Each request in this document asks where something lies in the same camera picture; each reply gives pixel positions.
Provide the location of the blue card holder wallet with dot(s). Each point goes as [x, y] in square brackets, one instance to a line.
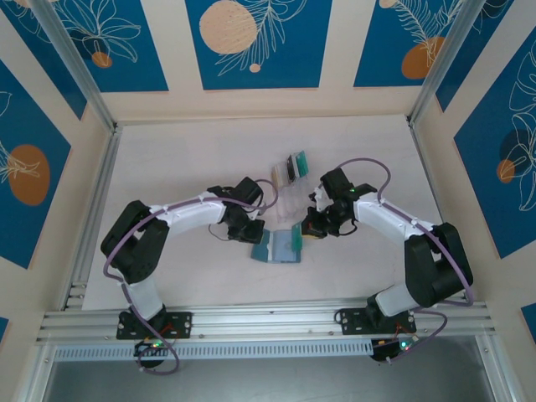
[276, 249]

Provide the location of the clear tube rack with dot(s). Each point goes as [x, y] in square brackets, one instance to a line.
[289, 201]

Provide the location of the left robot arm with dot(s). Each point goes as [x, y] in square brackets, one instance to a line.
[188, 211]

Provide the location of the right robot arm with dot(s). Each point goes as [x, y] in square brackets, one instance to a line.
[381, 218]

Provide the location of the gold credit card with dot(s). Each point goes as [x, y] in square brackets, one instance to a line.
[276, 173]

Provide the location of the small circuit board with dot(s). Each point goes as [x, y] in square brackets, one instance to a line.
[151, 346]
[393, 348]

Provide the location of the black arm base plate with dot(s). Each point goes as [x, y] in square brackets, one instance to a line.
[184, 324]
[349, 320]

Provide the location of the aluminium frame cross rail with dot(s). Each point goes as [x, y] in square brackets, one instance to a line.
[268, 324]

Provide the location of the aluminium side rail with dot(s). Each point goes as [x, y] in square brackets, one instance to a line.
[102, 184]
[428, 159]

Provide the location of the aluminium corner post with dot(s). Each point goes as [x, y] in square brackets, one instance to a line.
[80, 67]
[444, 63]

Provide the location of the aluminium frame leg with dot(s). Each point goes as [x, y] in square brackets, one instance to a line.
[496, 372]
[39, 372]

